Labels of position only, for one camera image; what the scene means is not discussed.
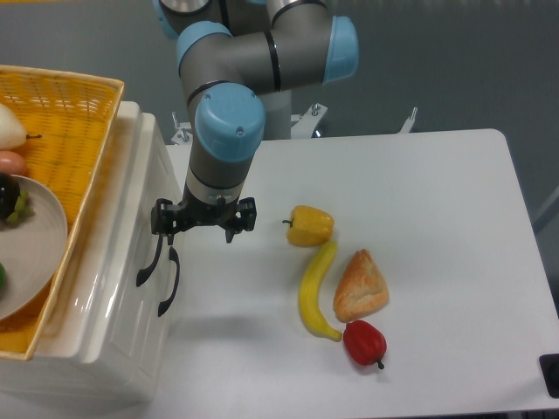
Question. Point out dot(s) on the bottom drawer black handle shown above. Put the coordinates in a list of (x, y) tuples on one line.
[(166, 304)]

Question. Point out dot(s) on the red bell pepper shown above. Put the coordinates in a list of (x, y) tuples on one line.
[(364, 343)]

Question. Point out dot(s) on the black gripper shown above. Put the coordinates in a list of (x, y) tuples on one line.
[(167, 218)]

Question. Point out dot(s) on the yellow bell pepper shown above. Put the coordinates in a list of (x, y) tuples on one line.
[(309, 226)]

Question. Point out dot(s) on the yellow woven basket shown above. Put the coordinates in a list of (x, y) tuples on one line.
[(71, 116)]

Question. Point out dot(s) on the green grape bunch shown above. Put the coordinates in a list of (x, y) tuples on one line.
[(22, 209)]

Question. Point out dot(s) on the black corner device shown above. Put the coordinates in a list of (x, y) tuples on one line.
[(549, 364)]

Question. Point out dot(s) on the grey round plate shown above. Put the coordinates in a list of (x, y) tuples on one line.
[(32, 250)]

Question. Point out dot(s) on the white drawer cabinet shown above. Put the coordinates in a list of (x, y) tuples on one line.
[(58, 365)]

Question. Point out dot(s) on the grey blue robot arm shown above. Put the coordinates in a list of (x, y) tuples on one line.
[(224, 74)]

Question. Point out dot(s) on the dark purple eggplant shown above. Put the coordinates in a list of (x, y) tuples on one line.
[(9, 195)]

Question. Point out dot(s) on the triangular pastry bread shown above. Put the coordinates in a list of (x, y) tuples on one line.
[(362, 290)]

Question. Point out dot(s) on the white pear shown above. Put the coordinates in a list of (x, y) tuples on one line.
[(13, 133)]

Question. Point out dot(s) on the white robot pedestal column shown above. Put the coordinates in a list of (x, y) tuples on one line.
[(278, 107)]

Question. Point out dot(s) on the yellow banana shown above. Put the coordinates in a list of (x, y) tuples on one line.
[(311, 315)]

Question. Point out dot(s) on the green vegetable piece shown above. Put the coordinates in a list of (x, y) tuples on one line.
[(2, 276)]

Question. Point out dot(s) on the white drawer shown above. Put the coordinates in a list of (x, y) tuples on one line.
[(129, 333)]

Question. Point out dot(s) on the pink sausage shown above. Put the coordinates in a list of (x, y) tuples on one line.
[(12, 163)]

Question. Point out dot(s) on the white metal base frame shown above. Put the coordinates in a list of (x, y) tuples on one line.
[(302, 125)]

